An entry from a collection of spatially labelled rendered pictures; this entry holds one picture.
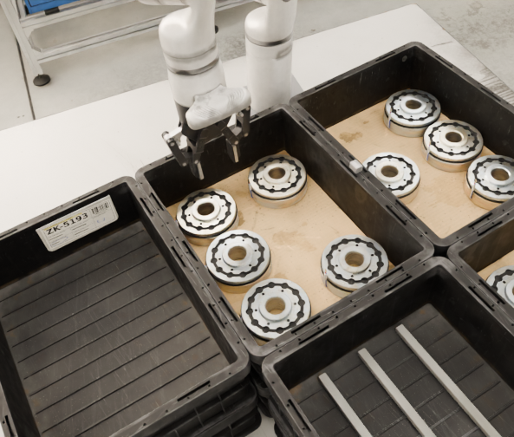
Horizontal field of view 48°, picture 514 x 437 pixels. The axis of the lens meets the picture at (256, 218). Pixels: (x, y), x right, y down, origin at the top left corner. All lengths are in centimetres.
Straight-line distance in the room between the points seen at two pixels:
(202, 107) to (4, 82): 231
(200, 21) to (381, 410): 55
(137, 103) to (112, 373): 78
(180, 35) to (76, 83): 213
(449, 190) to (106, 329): 61
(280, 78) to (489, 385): 68
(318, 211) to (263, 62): 33
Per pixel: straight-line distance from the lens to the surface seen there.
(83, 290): 98
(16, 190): 138
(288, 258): 94
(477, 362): 88
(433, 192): 104
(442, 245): 85
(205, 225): 96
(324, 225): 98
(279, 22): 110
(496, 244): 93
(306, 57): 154
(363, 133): 114
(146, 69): 281
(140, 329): 91
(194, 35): 73
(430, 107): 115
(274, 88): 120
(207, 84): 77
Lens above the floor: 160
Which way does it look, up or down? 51 degrees down
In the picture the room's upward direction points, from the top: 8 degrees counter-clockwise
